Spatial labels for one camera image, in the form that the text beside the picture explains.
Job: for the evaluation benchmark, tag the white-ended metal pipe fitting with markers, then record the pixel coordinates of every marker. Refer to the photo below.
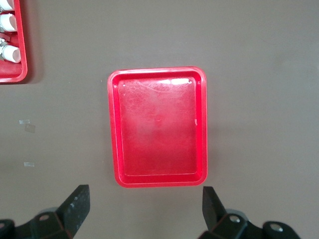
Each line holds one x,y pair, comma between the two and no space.
11,53
6,4
7,22

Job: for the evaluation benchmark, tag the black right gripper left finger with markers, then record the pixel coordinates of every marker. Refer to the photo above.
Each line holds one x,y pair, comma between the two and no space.
72,211

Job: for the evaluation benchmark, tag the clear tape piece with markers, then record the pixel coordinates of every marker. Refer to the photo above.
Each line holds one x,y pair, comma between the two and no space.
24,121
29,164

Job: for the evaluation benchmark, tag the red plastic tray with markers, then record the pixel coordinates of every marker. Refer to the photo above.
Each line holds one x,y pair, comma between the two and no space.
159,129
22,62

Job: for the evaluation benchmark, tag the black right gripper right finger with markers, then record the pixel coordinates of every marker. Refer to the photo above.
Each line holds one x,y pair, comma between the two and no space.
211,211

